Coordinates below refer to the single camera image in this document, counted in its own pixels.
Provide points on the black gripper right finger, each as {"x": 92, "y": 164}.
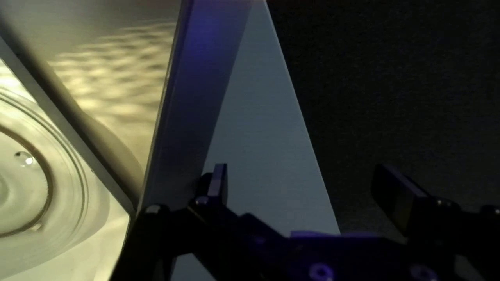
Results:
{"x": 414, "y": 211}

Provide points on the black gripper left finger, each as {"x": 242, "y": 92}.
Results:
{"x": 212, "y": 189}

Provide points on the black microwave door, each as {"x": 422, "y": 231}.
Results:
{"x": 229, "y": 100}

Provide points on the glass microwave turntable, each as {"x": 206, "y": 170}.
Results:
{"x": 47, "y": 198}

